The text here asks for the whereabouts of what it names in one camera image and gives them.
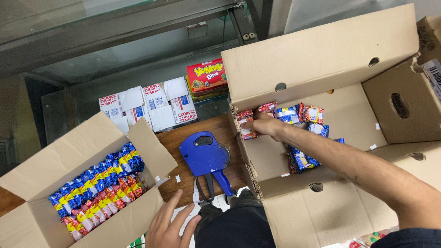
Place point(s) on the blue price label gun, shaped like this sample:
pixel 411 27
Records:
pixel 205 155

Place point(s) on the red snack packet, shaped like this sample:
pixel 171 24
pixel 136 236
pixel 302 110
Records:
pixel 245 116
pixel 311 114
pixel 268 107

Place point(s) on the person's right hand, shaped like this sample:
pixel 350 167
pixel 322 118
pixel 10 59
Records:
pixel 272 128

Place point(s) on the person's left hand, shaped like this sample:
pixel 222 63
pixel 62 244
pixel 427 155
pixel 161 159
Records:
pixel 167 229

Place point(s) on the white barcode label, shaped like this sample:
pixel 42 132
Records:
pixel 433 76

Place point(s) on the small open cardboard box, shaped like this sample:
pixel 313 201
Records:
pixel 79 151

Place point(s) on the colourful plastic bag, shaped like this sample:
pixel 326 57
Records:
pixel 372 238

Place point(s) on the red cartoon print carton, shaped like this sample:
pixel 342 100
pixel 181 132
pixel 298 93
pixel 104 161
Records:
pixel 206 76

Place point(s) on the person's left fingers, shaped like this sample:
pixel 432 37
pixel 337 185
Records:
pixel 179 210

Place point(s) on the closed brown cardboard box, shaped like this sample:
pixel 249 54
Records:
pixel 430 38

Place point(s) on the row of blue packets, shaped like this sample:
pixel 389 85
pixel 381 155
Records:
pixel 100 179

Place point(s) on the blue snack packet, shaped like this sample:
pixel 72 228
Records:
pixel 319 129
pixel 339 140
pixel 287 114
pixel 303 160

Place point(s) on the glass display cabinet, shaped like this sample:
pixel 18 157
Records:
pixel 120 44

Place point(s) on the person's dark sleeve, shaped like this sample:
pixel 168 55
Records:
pixel 413 239

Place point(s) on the person's right fingers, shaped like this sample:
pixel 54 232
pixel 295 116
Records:
pixel 251 126

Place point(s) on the person's dark trousers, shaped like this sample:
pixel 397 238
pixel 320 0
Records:
pixel 234 224

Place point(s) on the white carton with red print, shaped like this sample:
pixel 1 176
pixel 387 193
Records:
pixel 168 103
pixel 122 106

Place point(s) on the row of red packets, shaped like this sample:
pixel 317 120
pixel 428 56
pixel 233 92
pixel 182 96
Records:
pixel 103 206

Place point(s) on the large open cardboard box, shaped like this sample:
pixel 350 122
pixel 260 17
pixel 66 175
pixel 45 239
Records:
pixel 327 69

